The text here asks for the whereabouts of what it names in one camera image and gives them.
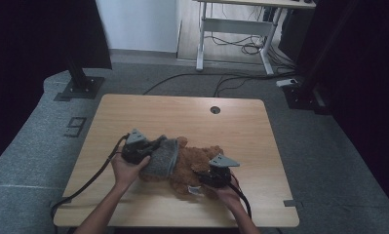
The brown teddy bear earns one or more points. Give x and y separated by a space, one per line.
190 162

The person's left hand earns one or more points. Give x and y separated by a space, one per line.
127 174

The black computer tower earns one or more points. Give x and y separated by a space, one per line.
291 35

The grey floor socket plate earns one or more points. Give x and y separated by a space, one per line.
75 126

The black stand with base plate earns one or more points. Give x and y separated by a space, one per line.
81 86
304 92

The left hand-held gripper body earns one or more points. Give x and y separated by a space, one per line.
133 151

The person's right hand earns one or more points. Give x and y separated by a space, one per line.
231 196

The white desk frame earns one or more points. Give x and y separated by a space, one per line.
237 26

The white power strip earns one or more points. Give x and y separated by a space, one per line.
286 82

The grey fuzzy cloth garment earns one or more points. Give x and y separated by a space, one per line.
163 159

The black curtain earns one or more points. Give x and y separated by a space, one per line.
370 81
36 48

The grey tape strip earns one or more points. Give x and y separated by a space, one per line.
291 203
67 202

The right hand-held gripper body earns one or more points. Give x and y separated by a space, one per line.
221 175

